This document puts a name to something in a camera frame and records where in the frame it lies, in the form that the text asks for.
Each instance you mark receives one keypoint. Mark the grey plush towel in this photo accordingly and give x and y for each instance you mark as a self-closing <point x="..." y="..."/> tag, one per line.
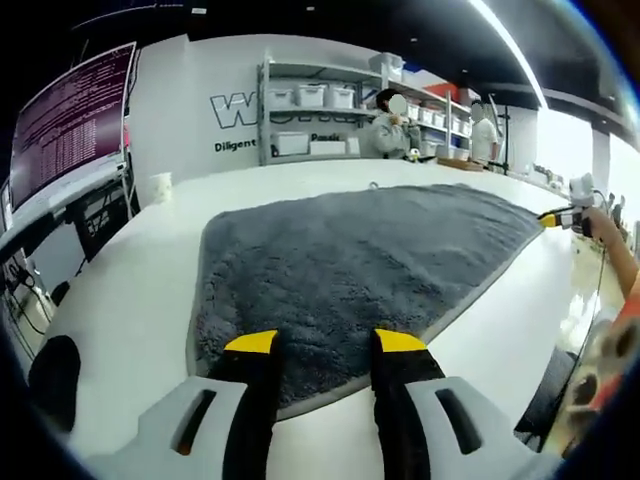
<point x="350" y="250"/>

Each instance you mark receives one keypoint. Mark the person's right hand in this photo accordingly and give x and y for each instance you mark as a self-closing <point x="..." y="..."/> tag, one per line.
<point x="596" y="225"/>

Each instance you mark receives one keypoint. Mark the black stand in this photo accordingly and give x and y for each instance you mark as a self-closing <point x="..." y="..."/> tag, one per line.
<point x="505" y="145"/>

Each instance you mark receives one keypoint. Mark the wooden tray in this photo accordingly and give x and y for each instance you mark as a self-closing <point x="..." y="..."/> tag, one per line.
<point x="460" y="164"/>

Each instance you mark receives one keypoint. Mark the person's orange printed clothing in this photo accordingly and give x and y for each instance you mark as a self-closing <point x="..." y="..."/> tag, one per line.
<point x="620" y="350"/>

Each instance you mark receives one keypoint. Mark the ceiling light strip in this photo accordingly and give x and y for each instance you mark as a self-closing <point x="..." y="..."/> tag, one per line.
<point x="512" y="45"/>

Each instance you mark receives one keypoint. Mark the black chair back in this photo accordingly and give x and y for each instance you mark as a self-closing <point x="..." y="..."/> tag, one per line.
<point x="55" y="380"/>

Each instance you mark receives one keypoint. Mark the black sign board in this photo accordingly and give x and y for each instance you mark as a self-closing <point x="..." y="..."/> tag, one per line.
<point x="100" y="225"/>

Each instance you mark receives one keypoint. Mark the white paper cup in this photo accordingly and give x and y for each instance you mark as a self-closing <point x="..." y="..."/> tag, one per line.
<point x="161" y="187"/>

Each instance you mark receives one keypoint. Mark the grey metal shelf unit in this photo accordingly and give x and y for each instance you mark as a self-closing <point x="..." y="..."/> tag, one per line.
<point x="310" y="159"/>

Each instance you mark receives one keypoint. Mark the group of white storage bins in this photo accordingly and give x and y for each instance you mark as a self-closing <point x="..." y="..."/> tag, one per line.
<point x="310" y="95"/>

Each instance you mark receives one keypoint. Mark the white side desk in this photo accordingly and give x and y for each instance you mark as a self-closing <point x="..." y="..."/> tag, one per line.
<point x="60" y="197"/>

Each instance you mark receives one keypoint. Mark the computer monitor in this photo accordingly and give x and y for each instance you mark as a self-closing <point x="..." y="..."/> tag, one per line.
<point x="70" y="130"/>

